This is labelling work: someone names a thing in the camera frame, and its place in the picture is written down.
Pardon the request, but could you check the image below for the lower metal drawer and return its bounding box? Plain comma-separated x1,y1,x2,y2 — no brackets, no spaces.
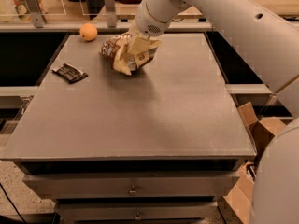
55,202,218,221

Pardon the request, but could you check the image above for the metal bracket post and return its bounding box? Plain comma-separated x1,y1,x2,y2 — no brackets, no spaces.
25,0,46,28
104,0,117,28

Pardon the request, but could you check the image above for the rxbar chocolate bar wrapper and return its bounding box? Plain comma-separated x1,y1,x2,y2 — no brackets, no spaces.
52,63,88,84

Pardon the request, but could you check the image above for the black floor cable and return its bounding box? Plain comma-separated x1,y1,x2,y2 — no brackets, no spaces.
0,182,28,224

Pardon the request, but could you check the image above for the cardboard box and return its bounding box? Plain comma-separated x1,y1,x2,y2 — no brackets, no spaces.
224,102,286,224

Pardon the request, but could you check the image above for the metal drawer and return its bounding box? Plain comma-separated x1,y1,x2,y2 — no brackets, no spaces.
23,171,239,199
55,202,218,221

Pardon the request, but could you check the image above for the upper metal drawer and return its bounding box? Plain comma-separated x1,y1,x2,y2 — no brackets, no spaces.
23,171,239,199

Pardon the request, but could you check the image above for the middle metal bracket post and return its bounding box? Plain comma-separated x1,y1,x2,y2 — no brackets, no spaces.
104,0,117,28

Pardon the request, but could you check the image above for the orange fruit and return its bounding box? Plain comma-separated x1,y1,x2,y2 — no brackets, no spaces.
79,23,97,41

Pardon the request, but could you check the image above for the brown chip bag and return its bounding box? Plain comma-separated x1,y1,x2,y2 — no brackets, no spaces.
99,33,161,74

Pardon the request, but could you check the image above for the left metal bracket post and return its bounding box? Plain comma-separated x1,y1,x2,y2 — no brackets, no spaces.
25,0,46,28

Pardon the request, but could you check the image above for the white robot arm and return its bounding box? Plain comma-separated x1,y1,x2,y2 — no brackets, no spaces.
131,0,299,224

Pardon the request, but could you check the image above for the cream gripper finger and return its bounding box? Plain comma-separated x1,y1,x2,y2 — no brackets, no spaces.
127,35,161,55
113,45,132,76

